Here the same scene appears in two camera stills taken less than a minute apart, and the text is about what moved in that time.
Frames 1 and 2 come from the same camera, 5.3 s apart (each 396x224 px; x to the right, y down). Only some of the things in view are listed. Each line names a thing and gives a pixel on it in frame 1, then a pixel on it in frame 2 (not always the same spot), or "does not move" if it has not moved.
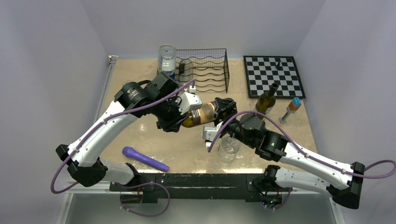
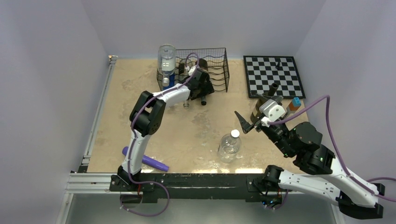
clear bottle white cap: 166,59 does not move
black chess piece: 279,67 does not move
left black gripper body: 168,114 → 204,90
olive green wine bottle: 200,115 → 203,63
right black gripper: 224,106 → 244,125
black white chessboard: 262,71 does not move
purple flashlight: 130,152 does not move
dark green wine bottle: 266,101 does not move
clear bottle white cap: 228,148 does not move
